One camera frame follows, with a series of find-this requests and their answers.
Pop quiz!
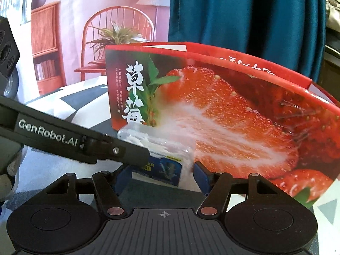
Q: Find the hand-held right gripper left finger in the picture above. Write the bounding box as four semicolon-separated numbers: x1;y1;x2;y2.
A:
46;165;134;218

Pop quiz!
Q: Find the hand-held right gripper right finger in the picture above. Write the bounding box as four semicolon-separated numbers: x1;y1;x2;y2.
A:
193;161;283;218

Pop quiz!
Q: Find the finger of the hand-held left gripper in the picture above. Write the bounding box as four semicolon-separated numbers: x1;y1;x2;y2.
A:
80;134;151;169

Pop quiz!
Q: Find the clear plastic packet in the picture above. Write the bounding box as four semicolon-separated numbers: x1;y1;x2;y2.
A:
118;123;192;188

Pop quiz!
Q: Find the red strawberry print cardboard box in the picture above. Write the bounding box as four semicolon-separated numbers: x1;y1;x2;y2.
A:
105;41;340;211

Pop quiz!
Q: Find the person's left hand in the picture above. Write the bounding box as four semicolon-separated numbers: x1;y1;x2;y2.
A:
0;162;19;204

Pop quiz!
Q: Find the geometric patterned tablecloth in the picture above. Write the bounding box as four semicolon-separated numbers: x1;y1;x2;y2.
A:
5;76;340;229

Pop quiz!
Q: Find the teal curtain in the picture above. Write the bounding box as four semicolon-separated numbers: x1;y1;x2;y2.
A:
167;0;328;83

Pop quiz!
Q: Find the pink room wall poster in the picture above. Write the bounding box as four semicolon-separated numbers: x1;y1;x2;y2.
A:
0;0;172;105

